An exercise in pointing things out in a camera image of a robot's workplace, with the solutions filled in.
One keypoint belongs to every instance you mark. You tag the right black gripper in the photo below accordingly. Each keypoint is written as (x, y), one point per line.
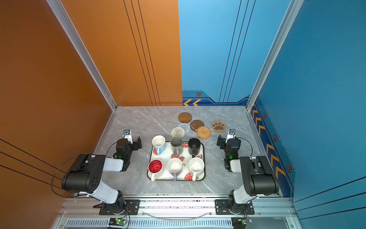
(222, 142)

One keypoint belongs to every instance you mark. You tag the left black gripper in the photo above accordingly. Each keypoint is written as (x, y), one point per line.
(134, 143)

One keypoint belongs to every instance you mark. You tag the paw shaped wooden coaster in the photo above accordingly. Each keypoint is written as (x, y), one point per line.
(218, 126)

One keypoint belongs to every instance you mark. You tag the tan rattan coaster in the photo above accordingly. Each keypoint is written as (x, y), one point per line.
(203, 132)

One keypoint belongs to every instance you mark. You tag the dark brown worn coaster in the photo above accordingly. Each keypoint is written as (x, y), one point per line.
(195, 124)

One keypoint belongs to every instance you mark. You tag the blue grey woven coaster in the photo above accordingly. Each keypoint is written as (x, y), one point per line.
(185, 127)

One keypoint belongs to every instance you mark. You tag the light brown wooden coaster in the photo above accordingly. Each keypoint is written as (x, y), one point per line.
(185, 117)

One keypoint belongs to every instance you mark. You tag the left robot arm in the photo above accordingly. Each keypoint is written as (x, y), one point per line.
(85, 177)

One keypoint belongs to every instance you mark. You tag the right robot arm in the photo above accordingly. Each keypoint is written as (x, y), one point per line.
(257, 176)

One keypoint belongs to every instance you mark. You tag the light blue mug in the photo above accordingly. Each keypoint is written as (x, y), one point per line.
(158, 143)

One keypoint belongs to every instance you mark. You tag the black mug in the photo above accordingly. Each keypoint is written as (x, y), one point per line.
(194, 146)

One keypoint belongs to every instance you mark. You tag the red interior white mug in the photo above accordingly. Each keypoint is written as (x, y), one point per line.
(156, 169)

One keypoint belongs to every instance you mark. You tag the white strawberry serving tray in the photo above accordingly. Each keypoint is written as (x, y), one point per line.
(185, 174)

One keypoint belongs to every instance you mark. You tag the grey mug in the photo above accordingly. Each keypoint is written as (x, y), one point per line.
(177, 145)

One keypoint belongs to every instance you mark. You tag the left green circuit board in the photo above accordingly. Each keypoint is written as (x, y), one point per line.
(117, 223)

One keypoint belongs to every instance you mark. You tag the green circuit board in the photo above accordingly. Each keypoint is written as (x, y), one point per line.
(117, 223)
(240, 223)

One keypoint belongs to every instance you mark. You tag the right green circuit board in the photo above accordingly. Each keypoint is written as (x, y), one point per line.
(240, 223)

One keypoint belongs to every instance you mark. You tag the white purple handled mug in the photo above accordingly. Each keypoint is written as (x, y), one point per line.
(174, 166)

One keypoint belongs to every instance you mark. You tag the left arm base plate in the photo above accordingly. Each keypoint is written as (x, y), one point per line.
(131, 207)

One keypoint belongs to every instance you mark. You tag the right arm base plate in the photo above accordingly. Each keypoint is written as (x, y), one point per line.
(224, 207)

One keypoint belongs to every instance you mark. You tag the aluminium front rail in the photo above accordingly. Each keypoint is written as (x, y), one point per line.
(186, 206)

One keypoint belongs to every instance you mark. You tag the right aluminium corner post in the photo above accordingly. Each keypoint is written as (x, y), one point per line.
(285, 26)

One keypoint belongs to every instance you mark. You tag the aluminium corner post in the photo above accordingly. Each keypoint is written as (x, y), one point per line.
(65, 21)
(285, 26)

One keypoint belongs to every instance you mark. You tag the left aluminium corner post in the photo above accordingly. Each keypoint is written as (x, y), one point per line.
(65, 21)

